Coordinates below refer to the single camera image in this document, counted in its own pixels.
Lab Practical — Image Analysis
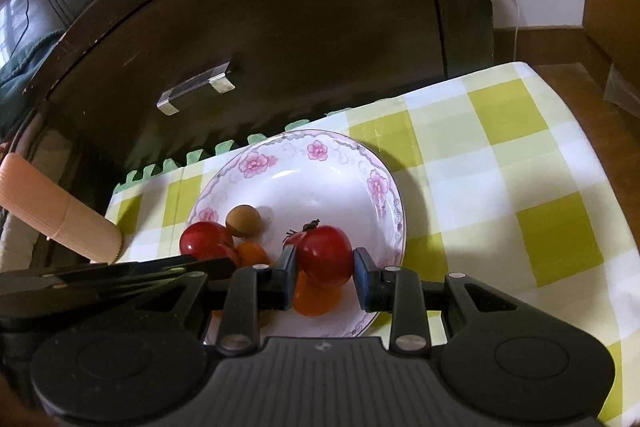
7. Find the small orange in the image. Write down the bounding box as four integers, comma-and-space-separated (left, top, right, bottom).
234, 242, 273, 269

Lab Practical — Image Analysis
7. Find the large red tomato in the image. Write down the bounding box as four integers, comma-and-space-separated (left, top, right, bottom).
179, 221, 236, 260

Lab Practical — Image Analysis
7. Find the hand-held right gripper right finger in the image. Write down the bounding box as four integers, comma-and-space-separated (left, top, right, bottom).
352, 248, 518, 354

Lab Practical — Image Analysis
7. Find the green foam mat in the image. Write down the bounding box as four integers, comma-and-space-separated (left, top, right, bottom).
114, 107, 361, 194

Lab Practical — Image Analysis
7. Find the large orange mandarin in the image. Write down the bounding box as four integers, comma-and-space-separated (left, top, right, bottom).
291, 274, 346, 318

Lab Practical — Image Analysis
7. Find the pink ribbed cylinder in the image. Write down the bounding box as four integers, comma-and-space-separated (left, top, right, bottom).
0, 155, 123, 264

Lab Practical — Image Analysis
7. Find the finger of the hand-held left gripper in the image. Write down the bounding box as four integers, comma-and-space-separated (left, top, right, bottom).
107, 255, 237, 279
40, 271, 208, 315

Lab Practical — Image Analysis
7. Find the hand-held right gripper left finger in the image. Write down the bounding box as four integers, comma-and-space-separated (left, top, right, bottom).
131, 245, 300, 354

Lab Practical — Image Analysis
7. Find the green checkered tablecloth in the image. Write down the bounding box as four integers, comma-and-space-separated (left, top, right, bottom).
102, 62, 640, 427

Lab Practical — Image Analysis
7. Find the dark wooden cabinet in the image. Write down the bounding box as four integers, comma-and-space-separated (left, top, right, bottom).
22, 0, 496, 178

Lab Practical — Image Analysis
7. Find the white floral plate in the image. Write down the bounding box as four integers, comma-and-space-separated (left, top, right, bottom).
185, 129, 407, 339

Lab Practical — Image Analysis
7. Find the brown longan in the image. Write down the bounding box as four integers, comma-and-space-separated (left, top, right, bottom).
225, 205, 262, 238

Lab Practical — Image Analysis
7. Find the metal drawer handle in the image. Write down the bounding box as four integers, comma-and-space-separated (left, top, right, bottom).
156, 62, 236, 115

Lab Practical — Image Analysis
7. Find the beige mattress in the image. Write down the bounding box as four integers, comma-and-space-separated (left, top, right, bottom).
0, 207, 51, 273

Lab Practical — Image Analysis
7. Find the blue-green cloth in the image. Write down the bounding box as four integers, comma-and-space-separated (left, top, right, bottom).
0, 32, 66, 132

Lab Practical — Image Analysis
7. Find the white charger cable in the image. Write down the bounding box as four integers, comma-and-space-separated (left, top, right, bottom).
502, 0, 522, 64

